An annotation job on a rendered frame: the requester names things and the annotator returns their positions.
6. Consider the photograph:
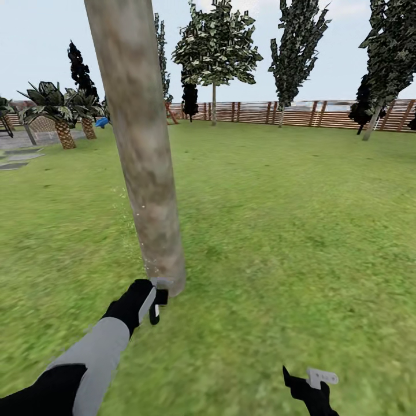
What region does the pesticide atomizer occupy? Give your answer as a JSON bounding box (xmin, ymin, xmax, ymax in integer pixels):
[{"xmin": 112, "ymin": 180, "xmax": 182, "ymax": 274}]
[{"xmin": 148, "ymin": 305, "xmax": 160, "ymax": 325}]

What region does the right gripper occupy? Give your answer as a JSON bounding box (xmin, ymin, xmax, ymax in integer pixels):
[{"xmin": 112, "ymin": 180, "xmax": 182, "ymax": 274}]
[{"xmin": 283, "ymin": 366, "xmax": 330, "ymax": 411}]

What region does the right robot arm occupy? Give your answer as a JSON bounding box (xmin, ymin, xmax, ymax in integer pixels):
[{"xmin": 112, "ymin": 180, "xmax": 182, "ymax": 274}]
[{"xmin": 283, "ymin": 366, "xmax": 339, "ymax": 416}]

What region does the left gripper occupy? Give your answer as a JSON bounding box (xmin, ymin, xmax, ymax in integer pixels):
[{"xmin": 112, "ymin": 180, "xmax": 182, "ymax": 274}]
[{"xmin": 151, "ymin": 289, "xmax": 168, "ymax": 307}]

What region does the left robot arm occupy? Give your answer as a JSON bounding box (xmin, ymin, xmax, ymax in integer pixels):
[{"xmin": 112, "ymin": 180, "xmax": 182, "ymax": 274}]
[{"xmin": 0, "ymin": 276, "xmax": 172, "ymax": 416}]

